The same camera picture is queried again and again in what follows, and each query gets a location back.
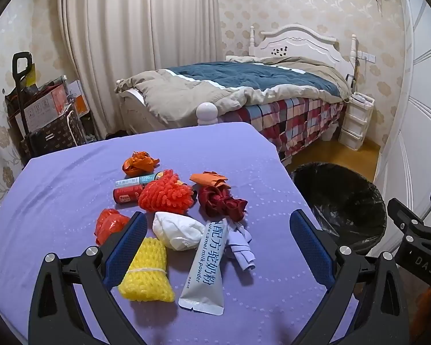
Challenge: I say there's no brown cardboard box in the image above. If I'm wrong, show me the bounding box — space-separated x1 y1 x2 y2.
22 90 69 132

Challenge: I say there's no orange ribbon bundle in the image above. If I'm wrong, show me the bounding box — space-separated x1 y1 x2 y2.
121 151 161 177

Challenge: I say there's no white paper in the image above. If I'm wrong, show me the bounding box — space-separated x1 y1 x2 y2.
153 211 205 251

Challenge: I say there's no cream curtain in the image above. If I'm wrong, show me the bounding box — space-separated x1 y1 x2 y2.
59 0 225 141

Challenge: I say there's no white plastic drawer unit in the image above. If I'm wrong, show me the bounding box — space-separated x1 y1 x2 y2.
338 93 375 152

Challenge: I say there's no purple cloth scrap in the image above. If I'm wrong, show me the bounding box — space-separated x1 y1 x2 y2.
224 221 256 270

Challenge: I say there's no red-orange plastic bag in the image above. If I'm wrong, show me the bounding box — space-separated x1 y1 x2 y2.
95 208 131 247

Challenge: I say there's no brown patterned bag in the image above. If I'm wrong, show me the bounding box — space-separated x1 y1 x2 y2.
20 104 84 160

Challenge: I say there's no white and orange box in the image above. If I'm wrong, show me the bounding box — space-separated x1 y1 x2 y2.
66 79 91 116

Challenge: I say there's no red bottle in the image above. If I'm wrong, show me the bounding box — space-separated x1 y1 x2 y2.
113 186 144 205

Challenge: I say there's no white panelled door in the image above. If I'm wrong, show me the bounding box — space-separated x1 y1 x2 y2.
374 0 431 223

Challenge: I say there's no purple tablecloth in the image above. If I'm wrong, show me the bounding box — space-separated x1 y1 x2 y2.
0 122 367 345

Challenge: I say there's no plaid bed sheet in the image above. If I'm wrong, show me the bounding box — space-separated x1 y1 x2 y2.
224 97 347 160

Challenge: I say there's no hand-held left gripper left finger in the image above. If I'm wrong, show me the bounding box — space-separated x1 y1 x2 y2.
28 211 149 345

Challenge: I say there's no orange paper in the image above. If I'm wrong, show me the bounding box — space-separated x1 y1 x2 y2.
190 171 230 189

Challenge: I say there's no teal and white packet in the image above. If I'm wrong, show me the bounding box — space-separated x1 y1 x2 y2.
115 173 162 188

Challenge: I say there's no yellow foam net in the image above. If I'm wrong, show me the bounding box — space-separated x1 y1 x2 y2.
118 237 175 302

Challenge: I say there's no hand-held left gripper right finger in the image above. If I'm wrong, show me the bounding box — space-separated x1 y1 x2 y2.
289 209 411 345

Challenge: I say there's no black hand cart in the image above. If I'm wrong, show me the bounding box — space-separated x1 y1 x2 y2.
11 52 35 142

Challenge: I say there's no bed with plaid cover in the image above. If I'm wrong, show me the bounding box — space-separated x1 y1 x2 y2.
117 24 360 162

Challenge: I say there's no teal and beige quilt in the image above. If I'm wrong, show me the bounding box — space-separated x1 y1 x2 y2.
115 56 351 124

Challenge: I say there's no black bag-lined bin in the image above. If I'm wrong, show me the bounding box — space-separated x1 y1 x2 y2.
291 162 387 256

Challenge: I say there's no silver powder sachet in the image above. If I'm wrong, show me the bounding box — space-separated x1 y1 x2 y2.
178 219 228 316

